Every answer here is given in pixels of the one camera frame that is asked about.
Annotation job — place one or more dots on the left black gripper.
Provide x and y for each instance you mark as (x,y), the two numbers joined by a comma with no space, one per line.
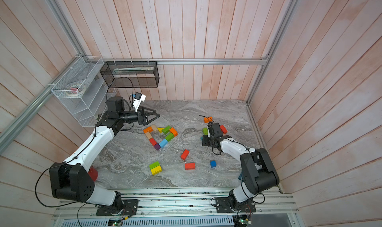
(143,121)

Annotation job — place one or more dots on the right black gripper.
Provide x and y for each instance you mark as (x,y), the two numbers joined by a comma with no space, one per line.
(205,140)

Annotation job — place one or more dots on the long natural wood block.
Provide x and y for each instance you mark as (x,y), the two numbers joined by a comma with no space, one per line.
(154,128)

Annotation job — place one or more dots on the long orange block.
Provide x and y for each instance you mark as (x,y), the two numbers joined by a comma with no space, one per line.
(148,129)

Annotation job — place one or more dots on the small natural wood block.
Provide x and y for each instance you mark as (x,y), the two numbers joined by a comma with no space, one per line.
(148,135)

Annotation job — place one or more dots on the red block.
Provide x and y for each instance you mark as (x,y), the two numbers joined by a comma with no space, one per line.
(152,141)
(223,129)
(185,155)
(190,166)

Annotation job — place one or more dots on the light blue block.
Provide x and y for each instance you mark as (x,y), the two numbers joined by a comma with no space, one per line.
(163,143)

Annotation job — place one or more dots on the purple cube block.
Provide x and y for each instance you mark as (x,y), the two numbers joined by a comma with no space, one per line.
(157,147)

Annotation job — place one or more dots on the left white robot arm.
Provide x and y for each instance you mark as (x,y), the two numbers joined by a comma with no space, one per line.
(70,179)

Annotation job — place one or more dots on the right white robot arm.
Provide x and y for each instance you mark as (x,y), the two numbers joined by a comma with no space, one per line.
(258,171)

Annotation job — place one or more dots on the blue cube block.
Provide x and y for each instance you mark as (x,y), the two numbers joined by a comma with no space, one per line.
(213,164)

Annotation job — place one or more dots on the front yellow block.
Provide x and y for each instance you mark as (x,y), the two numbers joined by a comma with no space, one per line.
(156,170)

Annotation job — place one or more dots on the red pen holder cup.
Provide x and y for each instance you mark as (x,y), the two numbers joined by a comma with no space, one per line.
(93,173)

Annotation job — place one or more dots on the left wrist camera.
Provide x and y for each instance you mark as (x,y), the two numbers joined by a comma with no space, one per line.
(138,98)

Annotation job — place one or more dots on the black wire mesh basket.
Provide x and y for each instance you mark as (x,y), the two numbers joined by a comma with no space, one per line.
(130,74)

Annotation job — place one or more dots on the white wire mesh shelf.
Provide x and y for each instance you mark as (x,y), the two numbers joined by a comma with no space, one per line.
(83,91)

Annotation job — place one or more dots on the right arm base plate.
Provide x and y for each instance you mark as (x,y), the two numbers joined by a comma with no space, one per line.
(230,205)

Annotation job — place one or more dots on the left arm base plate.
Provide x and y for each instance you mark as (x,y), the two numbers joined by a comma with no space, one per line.
(121,207)

